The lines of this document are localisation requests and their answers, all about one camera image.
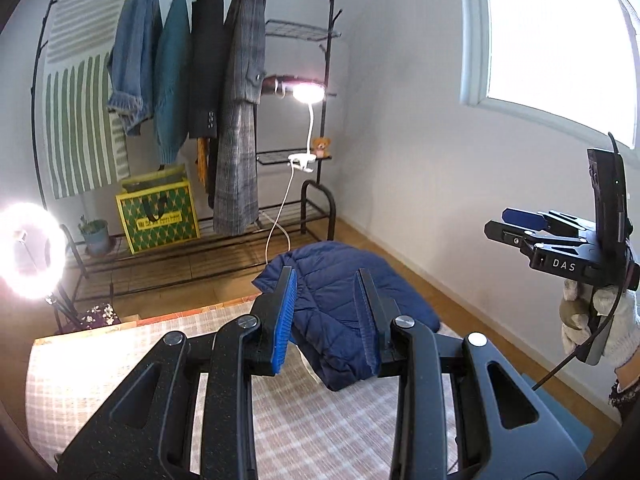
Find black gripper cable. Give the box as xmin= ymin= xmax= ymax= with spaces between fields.
xmin=531 ymin=132 xmax=635 ymax=392

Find white clamp lamp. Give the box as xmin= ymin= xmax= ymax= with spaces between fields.
xmin=287 ymin=82 xmax=328 ymax=173

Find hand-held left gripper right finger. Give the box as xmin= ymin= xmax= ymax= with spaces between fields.
xmin=352 ymin=268 xmax=588 ymax=480

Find green white striped rug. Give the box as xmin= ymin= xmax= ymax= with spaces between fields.
xmin=42 ymin=0 xmax=132 ymax=201

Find person's right forearm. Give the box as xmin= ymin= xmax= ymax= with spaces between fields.
xmin=607 ymin=366 xmax=640 ymax=412

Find grey plaid coat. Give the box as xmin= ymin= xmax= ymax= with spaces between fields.
xmin=212 ymin=0 xmax=267 ymax=236

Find black coat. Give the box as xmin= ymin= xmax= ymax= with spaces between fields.
xmin=187 ymin=0 xmax=226 ymax=141

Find black metal clothes rack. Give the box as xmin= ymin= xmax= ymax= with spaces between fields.
xmin=30 ymin=0 xmax=343 ymax=306

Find person's right hand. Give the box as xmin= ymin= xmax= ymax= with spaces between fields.
xmin=559 ymin=280 xmax=640 ymax=373

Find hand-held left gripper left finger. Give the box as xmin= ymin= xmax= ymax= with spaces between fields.
xmin=55 ymin=266 xmax=299 ymax=480

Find teal knit sweater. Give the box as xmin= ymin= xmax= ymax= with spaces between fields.
xmin=152 ymin=0 xmax=193 ymax=165

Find white lamp cable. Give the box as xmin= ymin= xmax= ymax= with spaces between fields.
xmin=259 ymin=167 xmax=297 ymax=267

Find navy puffer jacket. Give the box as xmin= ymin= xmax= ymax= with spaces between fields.
xmin=251 ymin=241 xmax=442 ymax=392

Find potted plant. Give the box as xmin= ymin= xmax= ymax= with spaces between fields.
xmin=77 ymin=215 xmax=112 ymax=257

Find plaid blanket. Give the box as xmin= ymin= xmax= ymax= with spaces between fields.
xmin=25 ymin=305 xmax=501 ymax=480

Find orange garment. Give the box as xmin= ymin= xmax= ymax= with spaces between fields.
xmin=196 ymin=137 xmax=210 ymax=193

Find green yellow patterned bag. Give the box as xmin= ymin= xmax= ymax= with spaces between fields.
xmin=116 ymin=166 xmax=201 ymax=255

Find dark floral cloth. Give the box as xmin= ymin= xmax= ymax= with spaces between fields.
xmin=75 ymin=302 xmax=121 ymax=331

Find blue denim jacket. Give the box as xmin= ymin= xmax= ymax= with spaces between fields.
xmin=107 ymin=0 xmax=163 ymax=137

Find white framed window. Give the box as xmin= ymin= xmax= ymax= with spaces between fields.
xmin=459 ymin=0 xmax=640 ymax=148

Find black ring light stand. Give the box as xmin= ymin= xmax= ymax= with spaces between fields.
xmin=17 ymin=230 xmax=81 ymax=333

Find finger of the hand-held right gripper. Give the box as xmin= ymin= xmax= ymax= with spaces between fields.
xmin=501 ymin=207 xmax=596 ymax=236
xmin=483 ymin=220 xmax=588 ymax=261

